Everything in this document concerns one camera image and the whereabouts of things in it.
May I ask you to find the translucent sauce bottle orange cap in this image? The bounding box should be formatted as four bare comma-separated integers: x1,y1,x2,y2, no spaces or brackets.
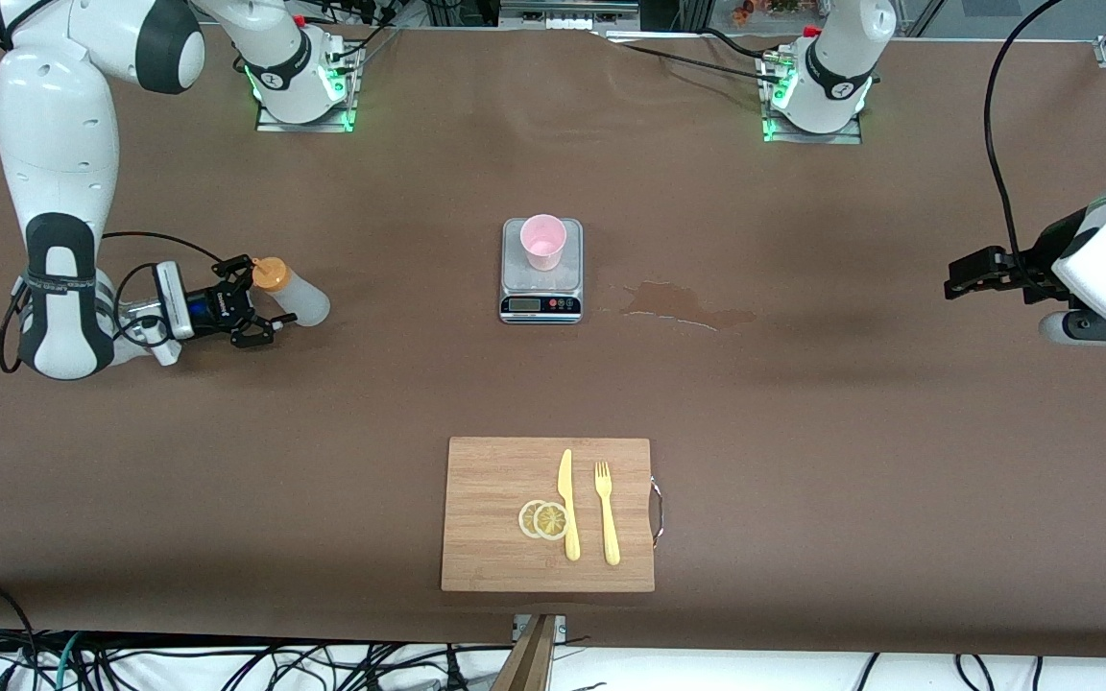
252,256,331,328

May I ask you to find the pink plastic cup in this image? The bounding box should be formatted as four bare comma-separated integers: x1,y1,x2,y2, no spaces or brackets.
520,214,567,272

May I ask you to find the brown paper table cover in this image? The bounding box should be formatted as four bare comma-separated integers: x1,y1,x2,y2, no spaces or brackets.
0,19,1106,659

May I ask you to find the wooden cutting board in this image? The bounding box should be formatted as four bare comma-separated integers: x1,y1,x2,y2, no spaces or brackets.
440,437,657,593

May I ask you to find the silver digital kitchen scale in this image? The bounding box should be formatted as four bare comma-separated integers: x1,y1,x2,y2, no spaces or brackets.
498,218,584,325

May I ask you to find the yellow plastic knife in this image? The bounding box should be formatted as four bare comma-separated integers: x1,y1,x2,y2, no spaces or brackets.
557,448,582,562

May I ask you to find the yellow plastic fork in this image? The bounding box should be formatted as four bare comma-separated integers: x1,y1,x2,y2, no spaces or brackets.
594,461,622,566

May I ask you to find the white power strip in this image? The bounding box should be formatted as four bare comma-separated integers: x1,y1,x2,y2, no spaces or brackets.
500,3,640,32

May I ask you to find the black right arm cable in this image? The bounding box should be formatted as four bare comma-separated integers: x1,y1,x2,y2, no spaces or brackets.
0,230,228,375

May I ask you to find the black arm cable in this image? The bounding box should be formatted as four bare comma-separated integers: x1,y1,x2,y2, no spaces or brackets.
0,230,228,375
983,0,1063,279

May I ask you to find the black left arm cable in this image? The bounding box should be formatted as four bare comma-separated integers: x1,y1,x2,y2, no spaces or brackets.
983,0,1063,279

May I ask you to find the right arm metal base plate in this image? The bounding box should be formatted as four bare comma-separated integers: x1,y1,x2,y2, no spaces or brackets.
255,38,362,133

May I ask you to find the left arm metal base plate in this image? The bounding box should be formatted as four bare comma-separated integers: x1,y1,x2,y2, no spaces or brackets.
762,53,863,145

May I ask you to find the black base power cable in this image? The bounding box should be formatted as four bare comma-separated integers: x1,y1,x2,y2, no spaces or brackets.
601,34,784,83

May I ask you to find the teal cable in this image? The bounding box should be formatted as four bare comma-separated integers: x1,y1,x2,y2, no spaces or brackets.
30,633,84,691

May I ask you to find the small metal bracket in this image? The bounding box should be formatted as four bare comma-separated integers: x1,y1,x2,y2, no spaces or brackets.
512,614,568,642

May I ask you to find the wooden post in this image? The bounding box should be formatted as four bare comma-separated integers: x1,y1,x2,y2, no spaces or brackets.
491,614,559,691

